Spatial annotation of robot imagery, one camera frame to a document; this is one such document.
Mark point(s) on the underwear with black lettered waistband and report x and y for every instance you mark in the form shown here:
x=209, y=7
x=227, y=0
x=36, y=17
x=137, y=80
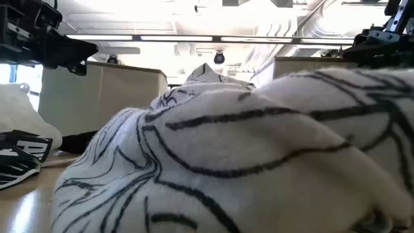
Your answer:
x=19, y=155

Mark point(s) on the white garment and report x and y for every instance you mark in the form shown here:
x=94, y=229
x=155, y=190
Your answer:
x=19, y=113

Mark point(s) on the beige fabric storage bin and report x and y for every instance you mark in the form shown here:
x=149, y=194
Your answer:
x=297, y=66
x=97, y=97

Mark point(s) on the white sweater with black lines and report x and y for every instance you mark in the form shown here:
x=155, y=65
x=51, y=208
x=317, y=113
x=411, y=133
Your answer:
x=242, y=145

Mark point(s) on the overhead light bar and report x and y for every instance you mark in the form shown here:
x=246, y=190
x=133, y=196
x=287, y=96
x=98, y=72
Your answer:
x=213, y=39

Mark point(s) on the black dome fixture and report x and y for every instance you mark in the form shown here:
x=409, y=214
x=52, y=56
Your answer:
x=112, y=59

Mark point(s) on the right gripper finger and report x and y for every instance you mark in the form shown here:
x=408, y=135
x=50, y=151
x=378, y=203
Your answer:
x=372, y=53

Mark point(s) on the black ceiling-mounted device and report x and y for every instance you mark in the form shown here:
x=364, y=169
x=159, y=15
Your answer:
x=330, y=53

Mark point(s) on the black garment with grey logo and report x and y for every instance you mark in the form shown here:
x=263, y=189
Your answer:
x=77, y=142

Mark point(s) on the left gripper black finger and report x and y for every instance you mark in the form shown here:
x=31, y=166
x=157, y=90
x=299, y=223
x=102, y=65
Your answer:
x=71, y=50

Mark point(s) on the black ceiling camera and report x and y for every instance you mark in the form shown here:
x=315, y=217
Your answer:
x=219, y=57

